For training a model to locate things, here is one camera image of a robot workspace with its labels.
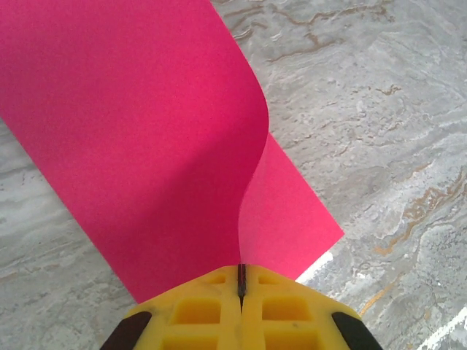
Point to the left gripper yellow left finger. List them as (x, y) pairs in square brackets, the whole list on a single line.
[(193, 317)]

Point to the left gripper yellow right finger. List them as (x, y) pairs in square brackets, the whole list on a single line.
[(284, 317)]

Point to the pink square paper sheet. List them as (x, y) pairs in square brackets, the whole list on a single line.
[(127, 127)]

